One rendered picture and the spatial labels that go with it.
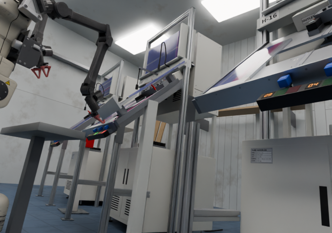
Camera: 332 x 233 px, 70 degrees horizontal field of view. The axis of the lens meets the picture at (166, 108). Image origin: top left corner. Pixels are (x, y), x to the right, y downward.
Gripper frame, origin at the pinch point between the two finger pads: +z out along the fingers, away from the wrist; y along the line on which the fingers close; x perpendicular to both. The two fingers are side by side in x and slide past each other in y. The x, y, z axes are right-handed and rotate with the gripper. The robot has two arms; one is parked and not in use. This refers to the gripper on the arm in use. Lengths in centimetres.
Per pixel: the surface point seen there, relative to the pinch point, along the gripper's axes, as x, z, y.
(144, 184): 15, 34, -43
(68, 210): 42, 51, 60
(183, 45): -90, -20, -11
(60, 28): -170, -191, 370
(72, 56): -165, -130, 379
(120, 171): -4, 46, 37
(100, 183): 9, 50, 61
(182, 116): -51, 27, -14
